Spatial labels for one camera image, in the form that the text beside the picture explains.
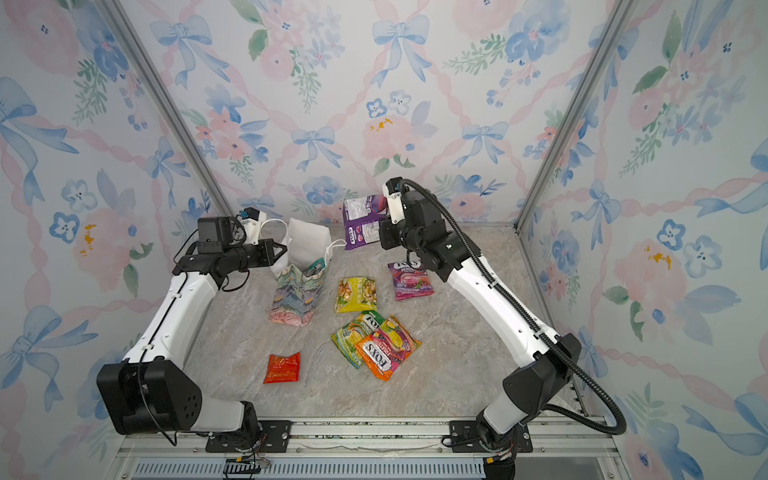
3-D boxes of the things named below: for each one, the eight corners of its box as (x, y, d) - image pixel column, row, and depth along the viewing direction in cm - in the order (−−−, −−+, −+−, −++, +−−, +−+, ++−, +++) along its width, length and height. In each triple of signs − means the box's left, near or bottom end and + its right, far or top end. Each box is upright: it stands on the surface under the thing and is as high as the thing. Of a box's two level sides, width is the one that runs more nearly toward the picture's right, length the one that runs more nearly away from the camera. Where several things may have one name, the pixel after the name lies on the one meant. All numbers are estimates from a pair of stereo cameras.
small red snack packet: (266, 383, 84) (263, 380, 82) (273, 355, 89) (270, 352, 87) (297, 383, 84) (295, 380, 82) (303, 355, 89) (301, 352, 87)
